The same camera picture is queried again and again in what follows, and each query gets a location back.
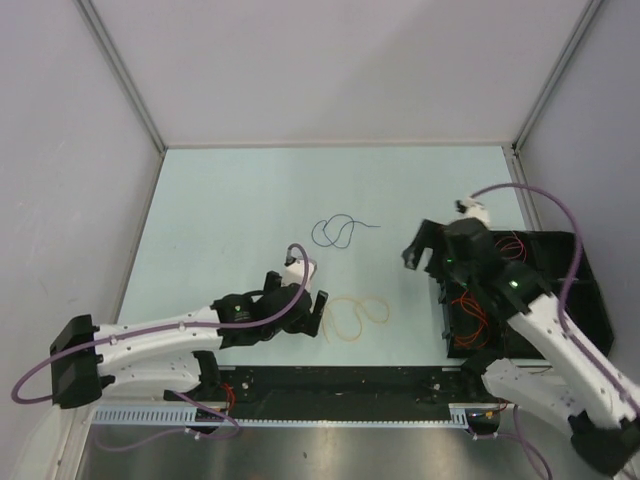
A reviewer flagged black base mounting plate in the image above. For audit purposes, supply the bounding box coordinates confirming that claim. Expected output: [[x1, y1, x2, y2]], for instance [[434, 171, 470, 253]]
[[186, 366, 505, 422]]

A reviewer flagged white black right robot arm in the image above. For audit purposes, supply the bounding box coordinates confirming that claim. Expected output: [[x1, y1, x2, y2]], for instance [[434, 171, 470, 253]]
[[402, 217, 639, 477]]

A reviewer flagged dark blue cable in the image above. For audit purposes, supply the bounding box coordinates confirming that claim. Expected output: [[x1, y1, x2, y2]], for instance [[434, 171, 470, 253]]
[[311, 213, 382, 250]]

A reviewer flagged aluminium frame rail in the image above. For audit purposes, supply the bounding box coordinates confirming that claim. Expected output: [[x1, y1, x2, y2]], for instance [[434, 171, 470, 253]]
[[73, 0, 167, 157]]

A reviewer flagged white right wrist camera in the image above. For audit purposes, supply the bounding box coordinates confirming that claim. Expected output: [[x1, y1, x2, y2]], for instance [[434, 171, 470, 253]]
[[455, 197, 491, 228]]

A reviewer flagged white slotted cable duct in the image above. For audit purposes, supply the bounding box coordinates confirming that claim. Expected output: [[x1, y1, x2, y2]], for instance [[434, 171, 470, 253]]
[[92, 402, 476, 429]]

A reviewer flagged black compartment organizer tray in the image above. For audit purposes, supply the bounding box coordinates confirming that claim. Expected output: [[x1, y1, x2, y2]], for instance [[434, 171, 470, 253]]
[[437, 229, 615, 360]]

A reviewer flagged orange red cable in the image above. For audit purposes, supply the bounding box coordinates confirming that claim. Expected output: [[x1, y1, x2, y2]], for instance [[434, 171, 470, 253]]
[[449, 292, 494, 351]]

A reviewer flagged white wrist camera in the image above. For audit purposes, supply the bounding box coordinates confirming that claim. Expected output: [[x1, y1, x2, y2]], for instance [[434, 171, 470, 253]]
[[455, 197, 491, 228], [282, 256, 317, 291]]

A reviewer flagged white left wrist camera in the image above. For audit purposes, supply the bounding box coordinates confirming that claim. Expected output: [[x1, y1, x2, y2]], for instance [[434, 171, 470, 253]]
[[282, 256, 317, 291]]

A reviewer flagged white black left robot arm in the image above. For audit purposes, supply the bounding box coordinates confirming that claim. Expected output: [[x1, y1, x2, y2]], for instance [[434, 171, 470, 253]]
[[50, 264, 329, 409]]

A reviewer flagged pink magenta cable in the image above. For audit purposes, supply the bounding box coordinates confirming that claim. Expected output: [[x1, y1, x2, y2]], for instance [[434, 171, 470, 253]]
[[494, 230, 531, 264]]

